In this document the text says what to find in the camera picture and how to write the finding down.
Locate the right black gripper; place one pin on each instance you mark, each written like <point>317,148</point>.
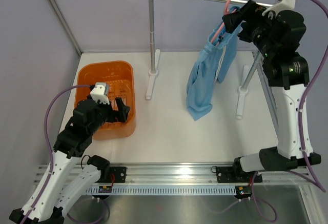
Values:
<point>251,14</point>

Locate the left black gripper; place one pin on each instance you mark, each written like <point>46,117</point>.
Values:
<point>115,116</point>

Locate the pink clothes hanger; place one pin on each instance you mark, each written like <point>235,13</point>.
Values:
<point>226,11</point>

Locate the blue shorts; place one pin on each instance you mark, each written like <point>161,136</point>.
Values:
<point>212,65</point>

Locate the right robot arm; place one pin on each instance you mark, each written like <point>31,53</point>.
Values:
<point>277,36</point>

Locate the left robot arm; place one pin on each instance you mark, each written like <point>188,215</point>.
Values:
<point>52,200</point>

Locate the orange plastic basket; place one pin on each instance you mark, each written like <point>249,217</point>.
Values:
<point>119,76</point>

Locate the white metal clothes rack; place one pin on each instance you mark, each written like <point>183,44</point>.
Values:
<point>155,53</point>

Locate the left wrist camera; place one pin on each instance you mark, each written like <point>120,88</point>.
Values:
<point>100,93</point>

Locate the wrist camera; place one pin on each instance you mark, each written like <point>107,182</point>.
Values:
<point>279,6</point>
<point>100,93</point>

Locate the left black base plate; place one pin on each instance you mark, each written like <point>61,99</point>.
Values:
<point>117,174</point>

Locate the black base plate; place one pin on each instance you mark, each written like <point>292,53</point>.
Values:
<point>117,174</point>
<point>232,174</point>

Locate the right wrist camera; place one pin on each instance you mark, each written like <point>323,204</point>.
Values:
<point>279,6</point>

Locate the aluminium mounting rail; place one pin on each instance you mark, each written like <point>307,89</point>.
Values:
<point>194,174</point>

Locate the white slotted cable duct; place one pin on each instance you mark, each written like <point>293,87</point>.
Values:
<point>161,190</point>

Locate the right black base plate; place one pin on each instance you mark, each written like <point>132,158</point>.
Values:
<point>232,174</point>

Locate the metal corner frame post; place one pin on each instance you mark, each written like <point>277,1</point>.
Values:
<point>65,26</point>

